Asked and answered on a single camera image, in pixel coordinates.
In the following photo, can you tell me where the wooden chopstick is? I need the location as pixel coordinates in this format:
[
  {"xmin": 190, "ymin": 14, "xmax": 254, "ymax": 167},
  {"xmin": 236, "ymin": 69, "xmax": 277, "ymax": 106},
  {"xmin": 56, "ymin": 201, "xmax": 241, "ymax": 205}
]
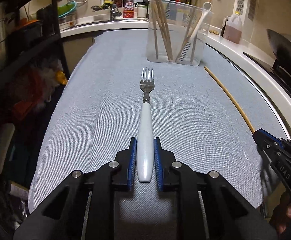
[
  {"xmin": 154, "ymin": 0, "xmax": 173, "ymax": 62},
  {"xmin": 204, "ymin": 66, "xmax": 255, "ymax": 134},
  {"xmin": 175, "ymin": 0, "xmax": 198, "ymax": 61},
  {"xmin": 150, "ymin": 1, "xmax": 158, "ymax": 59}
]

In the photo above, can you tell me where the white-handled steel fork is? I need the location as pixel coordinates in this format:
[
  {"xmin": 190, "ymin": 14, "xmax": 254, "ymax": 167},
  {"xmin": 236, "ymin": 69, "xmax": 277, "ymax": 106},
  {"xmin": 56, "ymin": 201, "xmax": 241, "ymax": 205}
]
[{"xmin": 136, "ymin": 67, "xmax": 155, "ymax": 183}]

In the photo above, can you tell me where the chrome kitchen faucet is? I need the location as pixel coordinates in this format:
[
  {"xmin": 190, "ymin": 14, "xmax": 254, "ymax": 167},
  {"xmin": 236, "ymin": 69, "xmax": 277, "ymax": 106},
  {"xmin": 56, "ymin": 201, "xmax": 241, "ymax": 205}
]
[{"xmin": 97, "ymin": 0, "xmax": 122, "ymax": 22}]

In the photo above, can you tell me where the person's hand holding gripper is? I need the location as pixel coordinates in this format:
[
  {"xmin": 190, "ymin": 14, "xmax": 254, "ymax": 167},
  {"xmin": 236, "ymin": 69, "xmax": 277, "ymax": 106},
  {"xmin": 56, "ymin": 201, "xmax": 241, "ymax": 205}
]
[{"xmin": 269, "ymin": 191, "xmax": 291, "ymax": 239}]

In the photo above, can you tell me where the black gas stove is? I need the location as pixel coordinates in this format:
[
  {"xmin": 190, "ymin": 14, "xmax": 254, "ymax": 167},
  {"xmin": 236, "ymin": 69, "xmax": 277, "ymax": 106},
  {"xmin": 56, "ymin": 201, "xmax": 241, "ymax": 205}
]
[{"xmin": 243, "ymin": 51, "xmax": 291, "ymax": 106}]

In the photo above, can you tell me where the black wok pan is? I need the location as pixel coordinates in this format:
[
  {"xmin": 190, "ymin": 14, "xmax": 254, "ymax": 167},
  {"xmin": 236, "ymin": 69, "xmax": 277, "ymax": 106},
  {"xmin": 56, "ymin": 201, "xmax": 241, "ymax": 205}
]
[{"xmin": 266, "ymin": 29, "xmax": 291, "ymax": 62}]

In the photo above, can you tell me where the grey woven table mat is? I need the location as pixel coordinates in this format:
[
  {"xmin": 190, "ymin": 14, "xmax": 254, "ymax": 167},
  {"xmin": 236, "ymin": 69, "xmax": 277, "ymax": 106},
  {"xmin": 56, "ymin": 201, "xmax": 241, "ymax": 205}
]
[{"xmin": 27, "ymin": 29, "xmax": 290, "ymax": 214}]

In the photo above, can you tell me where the brown liquid plastic jug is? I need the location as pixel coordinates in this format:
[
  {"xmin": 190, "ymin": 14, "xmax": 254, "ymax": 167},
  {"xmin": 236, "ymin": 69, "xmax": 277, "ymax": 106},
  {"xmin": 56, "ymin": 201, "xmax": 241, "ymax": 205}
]
[{"xmin": 223, "ymin": 11, "xmax": 242, "ymax": 44}]

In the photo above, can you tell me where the clear plastic utensil container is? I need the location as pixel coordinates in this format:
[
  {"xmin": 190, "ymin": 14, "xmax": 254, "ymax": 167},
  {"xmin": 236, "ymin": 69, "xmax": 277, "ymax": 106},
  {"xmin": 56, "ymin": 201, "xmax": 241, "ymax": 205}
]
[{"xmin": 146, "ymin": 0, "xmax": 213, "ymax": 66}]

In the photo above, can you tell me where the black shelf rack left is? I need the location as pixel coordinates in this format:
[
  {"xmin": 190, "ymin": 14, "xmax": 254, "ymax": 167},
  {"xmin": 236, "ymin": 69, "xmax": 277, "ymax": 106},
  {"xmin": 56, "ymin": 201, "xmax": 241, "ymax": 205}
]
[{"xmin": 0, "ymin": 0, "xmax": 70, "ymax": 86}]

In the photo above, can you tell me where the white plastic spoon in container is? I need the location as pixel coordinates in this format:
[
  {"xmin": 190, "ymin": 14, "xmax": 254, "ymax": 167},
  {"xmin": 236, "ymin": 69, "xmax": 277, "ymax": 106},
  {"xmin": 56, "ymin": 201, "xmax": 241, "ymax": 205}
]
[{"xmin": 174, "ymin": 2, "xmax": 213, "ymax": 63}]

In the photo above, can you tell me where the white cup by sink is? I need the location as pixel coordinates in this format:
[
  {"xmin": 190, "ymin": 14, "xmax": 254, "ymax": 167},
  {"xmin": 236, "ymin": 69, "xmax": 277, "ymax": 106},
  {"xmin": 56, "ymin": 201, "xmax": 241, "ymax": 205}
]
[{"xmin": 137, "ymin": 3, "xmax": 148, "ymax": 18}]

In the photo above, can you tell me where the green plastic bowl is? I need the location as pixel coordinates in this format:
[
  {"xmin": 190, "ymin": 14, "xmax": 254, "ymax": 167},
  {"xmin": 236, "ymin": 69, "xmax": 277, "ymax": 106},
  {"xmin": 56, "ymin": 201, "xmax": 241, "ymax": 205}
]
[{"xmin": 58, "ymin": 1, "xmax": 77, "ymax": 18}]

